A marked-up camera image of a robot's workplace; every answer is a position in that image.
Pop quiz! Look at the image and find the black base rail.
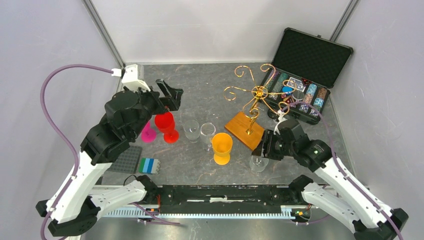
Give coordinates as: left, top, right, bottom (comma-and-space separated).
106, 184, 308, 220

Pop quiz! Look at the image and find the gold wire glass rack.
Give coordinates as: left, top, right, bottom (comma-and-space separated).
223, 78, 290, 151

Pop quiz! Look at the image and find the grey lego baseplate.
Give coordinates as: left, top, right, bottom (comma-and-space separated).
108, 145, 143, 174

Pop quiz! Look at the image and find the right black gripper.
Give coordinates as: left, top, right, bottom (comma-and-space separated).
251, 128, 296, 161

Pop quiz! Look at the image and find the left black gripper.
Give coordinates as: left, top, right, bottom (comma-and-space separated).
125, 78, 184, 140

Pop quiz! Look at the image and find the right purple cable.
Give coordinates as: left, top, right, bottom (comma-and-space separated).
279, 101, 405, 240

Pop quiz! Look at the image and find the purple cable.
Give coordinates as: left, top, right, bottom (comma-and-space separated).
39, 64, 181, 240
279, 101, 405, 240

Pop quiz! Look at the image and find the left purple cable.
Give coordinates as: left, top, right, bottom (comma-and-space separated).
39, 64, 181, 240

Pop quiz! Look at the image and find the yellow wine glass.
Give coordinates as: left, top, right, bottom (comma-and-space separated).
211, 132, 233, 166

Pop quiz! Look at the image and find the black poker chip case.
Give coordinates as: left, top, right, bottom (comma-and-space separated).
261, 27, 354, 125

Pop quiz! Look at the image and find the red wine glass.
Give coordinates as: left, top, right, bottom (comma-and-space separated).
154, 112, 179, 144

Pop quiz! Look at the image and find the clear glass back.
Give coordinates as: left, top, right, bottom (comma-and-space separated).
200, 122, 216, 152

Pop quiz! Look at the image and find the blue playing card deck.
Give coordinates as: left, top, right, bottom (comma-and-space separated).
287, 77, 306, 92

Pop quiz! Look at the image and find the clear textured glass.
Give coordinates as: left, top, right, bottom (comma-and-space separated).
183, 119, 200, 143

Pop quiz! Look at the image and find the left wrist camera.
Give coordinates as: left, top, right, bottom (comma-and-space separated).
121, 63, 151, 93

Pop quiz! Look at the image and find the clear dealer button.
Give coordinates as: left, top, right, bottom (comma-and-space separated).
291, 90, 305, 101

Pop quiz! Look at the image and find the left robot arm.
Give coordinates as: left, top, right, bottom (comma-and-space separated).
36, 79, 184, 240

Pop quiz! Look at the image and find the pink wine glass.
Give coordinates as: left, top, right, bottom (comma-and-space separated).
140, 121, 157, 143

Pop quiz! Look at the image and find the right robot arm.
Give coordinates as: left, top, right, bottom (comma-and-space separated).
252, 119, 409, 240

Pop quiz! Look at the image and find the green blue lego block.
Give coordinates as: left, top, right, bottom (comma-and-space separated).
138, 158, 160, 175

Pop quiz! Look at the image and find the blue poker chip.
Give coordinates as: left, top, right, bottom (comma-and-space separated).
281, 86, 294, 95

